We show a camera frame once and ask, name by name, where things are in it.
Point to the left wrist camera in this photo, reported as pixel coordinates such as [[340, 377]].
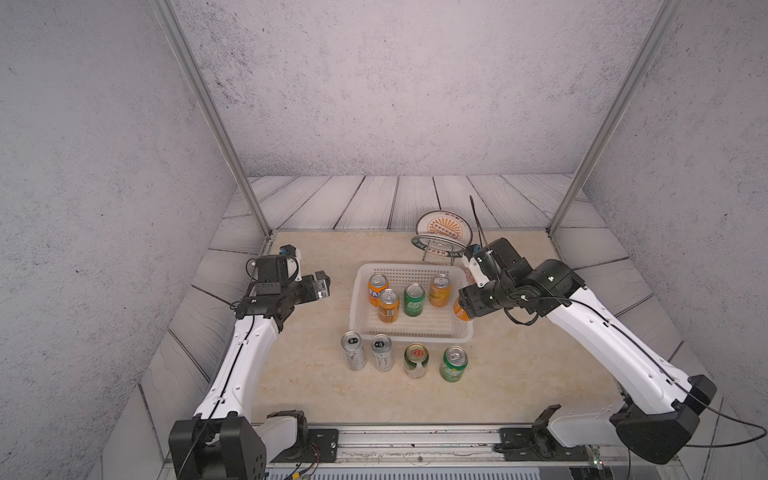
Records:
[[293, 256]]

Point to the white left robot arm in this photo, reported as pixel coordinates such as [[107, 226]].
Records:
[[220, 441]]

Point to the decorated plate upright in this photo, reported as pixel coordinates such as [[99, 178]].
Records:
[[445, 223]]

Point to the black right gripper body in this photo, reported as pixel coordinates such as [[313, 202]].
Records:
[[483, 299]]

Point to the white Monster can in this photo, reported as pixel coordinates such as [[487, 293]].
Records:
[[353, 348], [382, 351]]

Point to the aluminium corner post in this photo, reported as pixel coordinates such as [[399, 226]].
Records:
[[183, 53], [665, 19]]

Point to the orange Fanta can back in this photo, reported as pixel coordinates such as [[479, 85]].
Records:
[[376, 285]]

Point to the orange fanta can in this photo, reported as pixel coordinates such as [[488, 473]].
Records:
[[459, 312], [376, 285]]

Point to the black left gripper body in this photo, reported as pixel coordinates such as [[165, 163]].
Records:
[[298, 292]]

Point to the left aluminium corner post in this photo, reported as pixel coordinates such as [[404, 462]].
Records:
[[183, 53]]

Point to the orange Fanta can front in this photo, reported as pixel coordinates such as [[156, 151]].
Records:
[[459, 312]]

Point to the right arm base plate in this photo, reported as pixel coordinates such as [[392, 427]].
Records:
[[535, 445]]

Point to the small orange can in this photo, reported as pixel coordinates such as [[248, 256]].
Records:
[[388, 306]]

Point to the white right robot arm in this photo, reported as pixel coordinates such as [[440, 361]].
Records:
[[661, 405]]

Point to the aluminium rail frame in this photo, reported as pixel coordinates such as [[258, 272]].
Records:
[[458, 451]]

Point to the dark rimmed plate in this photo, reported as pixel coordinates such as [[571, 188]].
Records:
[[439, 245]]

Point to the green Sprite can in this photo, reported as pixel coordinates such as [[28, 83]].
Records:
[[453, 364]]

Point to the white plastic basket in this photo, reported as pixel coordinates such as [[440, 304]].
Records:
[[433, 325]]

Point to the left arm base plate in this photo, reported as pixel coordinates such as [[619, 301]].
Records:
[[312, 445]]

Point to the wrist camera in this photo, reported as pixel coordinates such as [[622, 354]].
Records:
[[473, 265], [293, 256]]

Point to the right aluminium corner post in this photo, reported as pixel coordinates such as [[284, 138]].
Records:
[[665, 19]]

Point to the green gold-top can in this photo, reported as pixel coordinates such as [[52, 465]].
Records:
[[416, 358]]

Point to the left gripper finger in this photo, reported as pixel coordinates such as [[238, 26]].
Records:
[[322, 291], [322, 279]]

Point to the metal wire plate stand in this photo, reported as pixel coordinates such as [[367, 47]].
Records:
[[435, 255]]

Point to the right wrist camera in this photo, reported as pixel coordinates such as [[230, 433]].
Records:
[[473, 265]]

